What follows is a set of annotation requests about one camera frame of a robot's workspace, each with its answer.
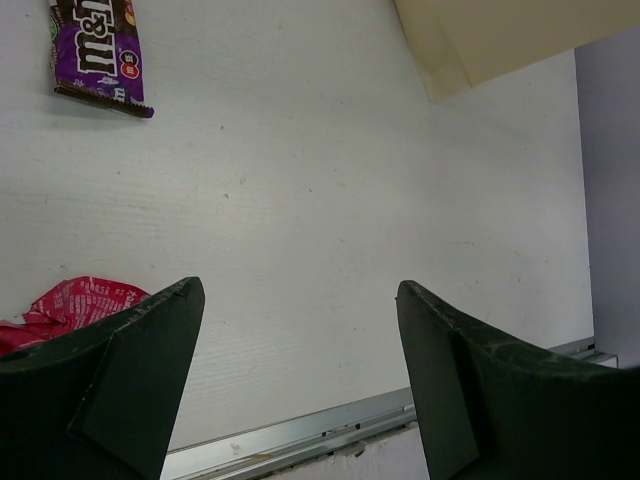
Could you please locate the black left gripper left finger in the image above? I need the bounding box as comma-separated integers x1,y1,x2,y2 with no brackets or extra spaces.
1,277,205,479

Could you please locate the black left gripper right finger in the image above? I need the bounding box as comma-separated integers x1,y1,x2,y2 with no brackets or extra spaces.
396,280,639,479

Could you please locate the pink candy packet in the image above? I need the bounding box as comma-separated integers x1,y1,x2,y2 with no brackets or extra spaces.
1,276,149,355

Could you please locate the beige paper bag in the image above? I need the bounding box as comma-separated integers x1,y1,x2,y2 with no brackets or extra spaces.
395,0,639,102

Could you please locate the brown M&M's packet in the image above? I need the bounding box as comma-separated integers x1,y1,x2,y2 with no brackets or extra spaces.
49,0,154,119

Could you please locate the aluminium table frame rail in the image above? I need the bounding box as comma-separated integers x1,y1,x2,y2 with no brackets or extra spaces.
160,337,621,480

